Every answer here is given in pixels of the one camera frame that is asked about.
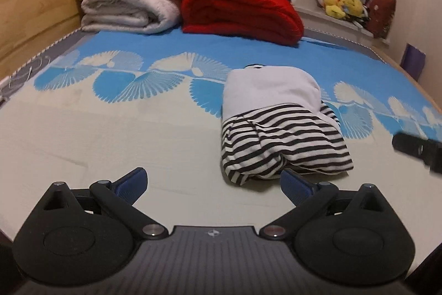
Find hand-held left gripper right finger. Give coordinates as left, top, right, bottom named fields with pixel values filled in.
left=259, top=169, right=398, bottom=240

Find wooden headboard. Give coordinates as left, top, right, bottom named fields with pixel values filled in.
left=0, top=0, right=108, bottom=83

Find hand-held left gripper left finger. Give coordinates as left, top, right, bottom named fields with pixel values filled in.
left=33, top=167, right=170, bottom=240

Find striped hooded baby garment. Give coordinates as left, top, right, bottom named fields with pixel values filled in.
left=220, top=64, right=355, bottom=187

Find yellow plush toys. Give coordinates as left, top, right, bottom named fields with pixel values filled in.
left=317, top=0, right=367, bottom=22

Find red folded blanket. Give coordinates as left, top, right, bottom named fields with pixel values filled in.
left=181, top=0, right=305, bottom=47

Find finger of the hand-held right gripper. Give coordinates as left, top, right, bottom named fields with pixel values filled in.
left=392, top=132, right=442, bottom=174

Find window sill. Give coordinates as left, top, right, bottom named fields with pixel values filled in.
left=293, top=0, right=392, bottom=44

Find purple box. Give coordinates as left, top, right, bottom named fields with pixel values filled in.
left=401, top=43, right=426, bottom=80

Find white cable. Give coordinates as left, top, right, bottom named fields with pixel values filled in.
left=0, top=55, right=47, bottom=102

